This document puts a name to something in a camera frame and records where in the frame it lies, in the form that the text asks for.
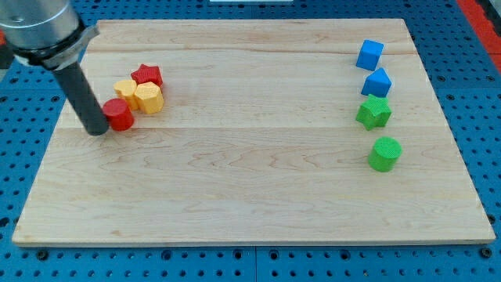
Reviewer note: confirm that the yellow hexagon block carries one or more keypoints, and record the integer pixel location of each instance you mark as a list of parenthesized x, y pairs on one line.
[(149, 98)]

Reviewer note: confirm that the wooden board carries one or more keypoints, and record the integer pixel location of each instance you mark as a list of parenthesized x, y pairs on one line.
[(257, 144)]

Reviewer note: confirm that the red star block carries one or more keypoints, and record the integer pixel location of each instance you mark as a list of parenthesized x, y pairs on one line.
[(147, 74)]

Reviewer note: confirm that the green star block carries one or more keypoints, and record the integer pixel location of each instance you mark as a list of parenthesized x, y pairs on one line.
[(375, 112)]

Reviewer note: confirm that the red cylinder block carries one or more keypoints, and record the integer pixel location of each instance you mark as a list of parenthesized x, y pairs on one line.
[(118, 114)]

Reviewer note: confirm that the green cylinder block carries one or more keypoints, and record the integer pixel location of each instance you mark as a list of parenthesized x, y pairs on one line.
[(384, 154)]

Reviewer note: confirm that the yellow heart block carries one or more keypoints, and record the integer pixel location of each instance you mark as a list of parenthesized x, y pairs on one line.
[(125, 89)]

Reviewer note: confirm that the blue triangle block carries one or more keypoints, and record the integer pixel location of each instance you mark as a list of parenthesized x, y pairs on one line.
[(377, 84)]

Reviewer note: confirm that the blue cube block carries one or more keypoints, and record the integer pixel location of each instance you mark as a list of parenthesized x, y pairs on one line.
[(369, 55)]

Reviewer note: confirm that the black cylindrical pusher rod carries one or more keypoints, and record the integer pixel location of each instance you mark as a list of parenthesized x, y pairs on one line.
[(78, 92)]

